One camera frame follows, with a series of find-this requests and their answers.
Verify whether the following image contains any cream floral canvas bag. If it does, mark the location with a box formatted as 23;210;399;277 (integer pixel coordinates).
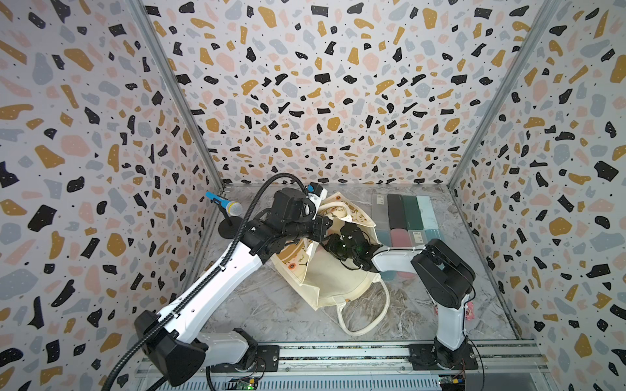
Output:
271;192;390;337

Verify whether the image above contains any dark green book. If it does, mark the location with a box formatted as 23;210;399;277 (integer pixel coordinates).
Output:
402;195;424;231

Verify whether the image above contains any black corrugated cable conduit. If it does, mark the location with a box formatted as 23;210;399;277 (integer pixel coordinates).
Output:
99;172;306;391

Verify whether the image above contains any small pink toy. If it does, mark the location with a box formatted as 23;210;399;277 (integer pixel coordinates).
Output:
465;301;475;321

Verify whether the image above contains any blue toy microphone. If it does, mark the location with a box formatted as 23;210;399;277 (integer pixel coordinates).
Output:
205;192;244;217

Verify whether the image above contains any teal translucent pencil case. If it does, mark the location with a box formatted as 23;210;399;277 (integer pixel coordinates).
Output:
424;229;443;242

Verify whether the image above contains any clear frosted pencil case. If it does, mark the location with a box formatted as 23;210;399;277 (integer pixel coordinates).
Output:
409;230;428;247

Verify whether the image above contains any black pencil case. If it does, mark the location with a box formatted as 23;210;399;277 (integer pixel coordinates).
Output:
386;194;408;230

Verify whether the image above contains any translucent grey pencil case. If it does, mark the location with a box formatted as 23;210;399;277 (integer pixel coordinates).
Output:
371;193;391;231

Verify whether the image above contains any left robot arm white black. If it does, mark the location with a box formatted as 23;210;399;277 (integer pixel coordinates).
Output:
135;216;332;386

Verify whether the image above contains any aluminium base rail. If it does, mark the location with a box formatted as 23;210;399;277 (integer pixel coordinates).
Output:
131;339;554;391

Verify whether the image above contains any light mint pencil case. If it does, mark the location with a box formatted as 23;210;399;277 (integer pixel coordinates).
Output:
417;195;439;230

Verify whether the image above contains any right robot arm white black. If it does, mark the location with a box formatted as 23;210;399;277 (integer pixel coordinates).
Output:
322;223;476;369

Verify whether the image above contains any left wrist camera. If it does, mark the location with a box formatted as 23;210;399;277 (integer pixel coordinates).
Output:
271;182;327;223

